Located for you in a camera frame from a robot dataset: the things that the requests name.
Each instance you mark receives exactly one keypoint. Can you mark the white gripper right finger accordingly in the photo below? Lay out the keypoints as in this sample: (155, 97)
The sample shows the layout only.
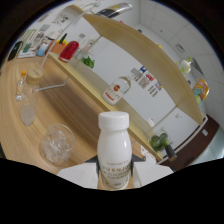
(153, 173)

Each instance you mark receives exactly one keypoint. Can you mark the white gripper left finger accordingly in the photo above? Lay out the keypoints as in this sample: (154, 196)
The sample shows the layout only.
(78, 176)

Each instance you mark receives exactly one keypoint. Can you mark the large white milk bottle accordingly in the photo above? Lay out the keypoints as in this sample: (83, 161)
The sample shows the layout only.
(114, 153)

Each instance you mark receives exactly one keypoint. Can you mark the glass bottle wooden lid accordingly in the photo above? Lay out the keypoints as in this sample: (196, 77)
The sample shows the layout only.
(30, 100)

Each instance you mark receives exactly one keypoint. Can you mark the blue and white cup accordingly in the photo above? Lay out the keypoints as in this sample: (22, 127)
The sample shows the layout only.
(42, 50)

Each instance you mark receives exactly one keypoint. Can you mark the green cup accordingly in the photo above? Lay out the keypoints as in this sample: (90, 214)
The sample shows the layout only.
(27, 47)

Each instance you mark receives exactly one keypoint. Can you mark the clear glass with ice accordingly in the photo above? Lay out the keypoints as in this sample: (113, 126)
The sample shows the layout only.
(57, 145)

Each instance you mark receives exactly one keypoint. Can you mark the brown door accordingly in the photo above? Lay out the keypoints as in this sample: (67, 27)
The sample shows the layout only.
(196, 143)

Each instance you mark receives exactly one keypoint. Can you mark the clear bottle red label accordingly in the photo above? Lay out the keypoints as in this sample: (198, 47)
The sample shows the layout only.
(115, 91)

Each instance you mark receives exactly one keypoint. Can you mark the yellow snack bag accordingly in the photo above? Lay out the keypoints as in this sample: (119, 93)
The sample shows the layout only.
(201, 92)

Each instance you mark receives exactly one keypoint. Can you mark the clear bottle green cap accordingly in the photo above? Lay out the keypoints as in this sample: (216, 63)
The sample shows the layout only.
(184, 66)

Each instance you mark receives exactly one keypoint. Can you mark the green potted plant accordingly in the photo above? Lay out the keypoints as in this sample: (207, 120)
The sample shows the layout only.
(88, 62)

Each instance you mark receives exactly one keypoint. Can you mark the red liquid bottle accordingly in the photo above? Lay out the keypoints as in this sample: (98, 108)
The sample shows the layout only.
(69, 51)

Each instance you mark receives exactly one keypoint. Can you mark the orange storage basket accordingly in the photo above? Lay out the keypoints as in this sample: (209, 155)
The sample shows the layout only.
(57, 48)

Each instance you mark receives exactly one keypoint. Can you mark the black handbag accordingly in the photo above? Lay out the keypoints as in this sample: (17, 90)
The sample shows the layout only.
(15, 50)

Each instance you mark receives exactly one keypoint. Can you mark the black and silver bag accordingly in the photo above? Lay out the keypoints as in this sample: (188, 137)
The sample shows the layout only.
(113, 10)

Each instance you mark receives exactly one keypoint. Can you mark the white frame wooden shelf rack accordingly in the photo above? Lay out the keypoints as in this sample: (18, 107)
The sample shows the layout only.
(133, 43)

